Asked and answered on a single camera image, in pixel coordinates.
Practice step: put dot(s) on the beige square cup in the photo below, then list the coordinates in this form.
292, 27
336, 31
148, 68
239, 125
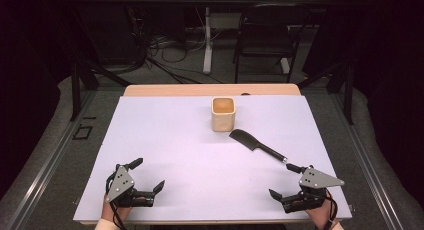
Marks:
223, 118

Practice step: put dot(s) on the person's right hand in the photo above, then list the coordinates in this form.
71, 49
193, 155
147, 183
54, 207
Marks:
320, 215

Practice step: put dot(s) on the black metal stand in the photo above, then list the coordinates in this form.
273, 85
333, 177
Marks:
348, 93
76, 90

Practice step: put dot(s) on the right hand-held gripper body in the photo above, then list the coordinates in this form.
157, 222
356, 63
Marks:
316, 180

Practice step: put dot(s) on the white table mat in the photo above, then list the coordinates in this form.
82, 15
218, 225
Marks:
186, 163

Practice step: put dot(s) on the wooden table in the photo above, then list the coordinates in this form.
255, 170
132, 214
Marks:
186, 89

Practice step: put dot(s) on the black folding chair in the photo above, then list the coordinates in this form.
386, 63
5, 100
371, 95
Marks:
266, 33

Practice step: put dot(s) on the black knife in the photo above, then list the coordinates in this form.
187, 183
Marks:
248, 140

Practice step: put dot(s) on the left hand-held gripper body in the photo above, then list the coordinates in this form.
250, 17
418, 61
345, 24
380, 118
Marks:
120, 186

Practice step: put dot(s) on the person's left hand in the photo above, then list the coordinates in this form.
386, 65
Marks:
115, 210

